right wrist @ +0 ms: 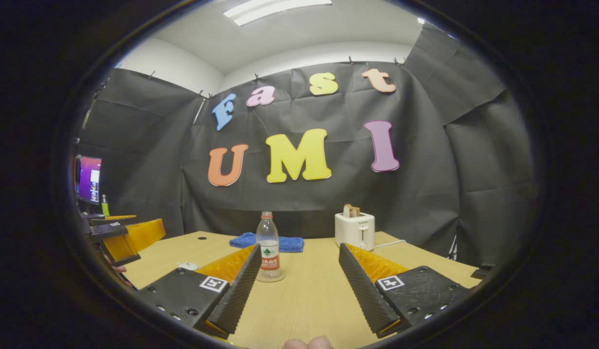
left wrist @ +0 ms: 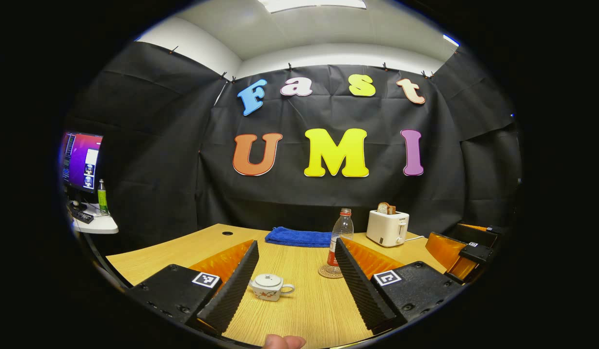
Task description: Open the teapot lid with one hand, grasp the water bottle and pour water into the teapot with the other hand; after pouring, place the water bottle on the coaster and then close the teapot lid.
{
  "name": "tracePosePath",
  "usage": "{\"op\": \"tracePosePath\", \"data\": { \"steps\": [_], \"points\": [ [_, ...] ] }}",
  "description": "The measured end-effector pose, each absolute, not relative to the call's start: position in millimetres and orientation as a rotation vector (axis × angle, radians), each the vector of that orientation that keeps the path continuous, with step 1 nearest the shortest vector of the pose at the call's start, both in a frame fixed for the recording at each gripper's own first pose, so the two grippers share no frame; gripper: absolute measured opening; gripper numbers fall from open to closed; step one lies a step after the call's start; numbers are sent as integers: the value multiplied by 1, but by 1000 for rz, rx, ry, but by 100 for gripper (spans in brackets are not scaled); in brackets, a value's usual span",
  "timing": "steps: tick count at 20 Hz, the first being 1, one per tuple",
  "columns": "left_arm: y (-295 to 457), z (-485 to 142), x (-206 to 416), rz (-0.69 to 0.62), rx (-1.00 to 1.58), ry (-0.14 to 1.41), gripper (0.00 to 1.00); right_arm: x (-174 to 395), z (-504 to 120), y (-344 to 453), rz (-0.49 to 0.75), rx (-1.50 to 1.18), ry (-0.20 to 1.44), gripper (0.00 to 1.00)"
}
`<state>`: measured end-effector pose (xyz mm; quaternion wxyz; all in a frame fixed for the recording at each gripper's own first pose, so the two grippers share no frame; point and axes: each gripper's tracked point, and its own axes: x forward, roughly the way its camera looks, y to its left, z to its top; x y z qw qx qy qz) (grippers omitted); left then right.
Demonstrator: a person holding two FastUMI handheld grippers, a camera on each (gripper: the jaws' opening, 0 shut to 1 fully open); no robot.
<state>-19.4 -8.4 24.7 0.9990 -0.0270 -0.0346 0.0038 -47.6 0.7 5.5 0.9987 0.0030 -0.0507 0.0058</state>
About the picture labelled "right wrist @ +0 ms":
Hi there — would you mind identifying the ceiling light panel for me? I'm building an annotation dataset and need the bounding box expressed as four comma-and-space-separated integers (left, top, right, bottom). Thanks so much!
223, 0, 332, 27

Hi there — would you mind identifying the small black device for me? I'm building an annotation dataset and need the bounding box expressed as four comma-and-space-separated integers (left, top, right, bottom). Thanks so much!
471, 263, 496, 280

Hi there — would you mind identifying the computer monitor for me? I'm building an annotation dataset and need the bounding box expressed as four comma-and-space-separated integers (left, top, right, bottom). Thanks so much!
76, 155, 102, 206

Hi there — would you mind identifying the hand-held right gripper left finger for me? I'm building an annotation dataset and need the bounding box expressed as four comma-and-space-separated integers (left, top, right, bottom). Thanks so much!
135, 243, 262, 340

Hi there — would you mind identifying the clear plastic water bottle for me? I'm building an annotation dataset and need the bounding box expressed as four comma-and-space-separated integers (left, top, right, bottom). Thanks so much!
256, 211, 285, 283

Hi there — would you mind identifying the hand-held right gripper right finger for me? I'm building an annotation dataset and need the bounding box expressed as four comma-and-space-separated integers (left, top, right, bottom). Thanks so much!
338, 242, 467, 339

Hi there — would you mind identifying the white toaster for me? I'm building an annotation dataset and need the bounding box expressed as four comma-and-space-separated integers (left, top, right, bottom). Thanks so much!
335, 212, 376, 251

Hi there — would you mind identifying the black backdrop cloth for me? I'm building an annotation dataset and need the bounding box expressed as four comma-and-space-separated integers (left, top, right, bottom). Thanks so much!
74, 22, 537, 270

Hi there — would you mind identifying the folded blue towel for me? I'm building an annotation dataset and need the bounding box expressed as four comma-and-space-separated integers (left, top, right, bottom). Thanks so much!
229, 232, 305, 253

